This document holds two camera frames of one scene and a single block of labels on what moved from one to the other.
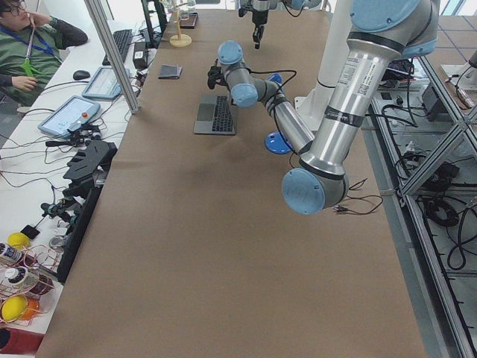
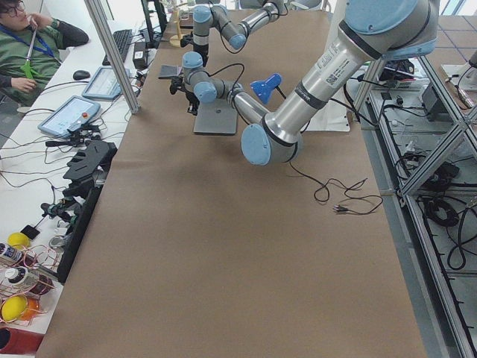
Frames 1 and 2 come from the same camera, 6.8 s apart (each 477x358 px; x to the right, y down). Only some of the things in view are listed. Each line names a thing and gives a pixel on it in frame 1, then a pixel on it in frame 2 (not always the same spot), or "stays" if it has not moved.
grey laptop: [215, 115] stays
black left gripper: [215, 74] → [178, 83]
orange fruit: [33, 308] stays
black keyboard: [122, 39] stays
